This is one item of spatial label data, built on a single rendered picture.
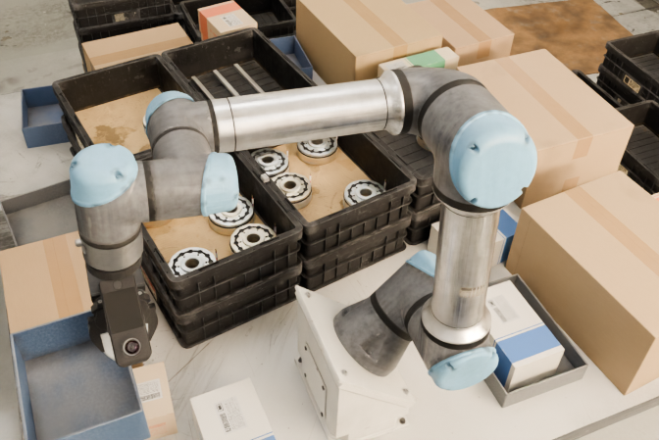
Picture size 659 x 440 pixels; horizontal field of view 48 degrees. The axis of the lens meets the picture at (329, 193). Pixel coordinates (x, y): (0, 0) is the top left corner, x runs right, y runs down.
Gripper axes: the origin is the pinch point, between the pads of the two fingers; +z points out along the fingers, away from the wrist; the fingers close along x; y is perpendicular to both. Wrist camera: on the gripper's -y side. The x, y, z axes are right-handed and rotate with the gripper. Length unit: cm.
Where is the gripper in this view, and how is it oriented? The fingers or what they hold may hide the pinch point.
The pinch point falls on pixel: (127, 360)
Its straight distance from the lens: 111.8
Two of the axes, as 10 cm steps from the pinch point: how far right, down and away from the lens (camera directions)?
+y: -3.6, -6.4, 6.8
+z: -1.0, 7.5, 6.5
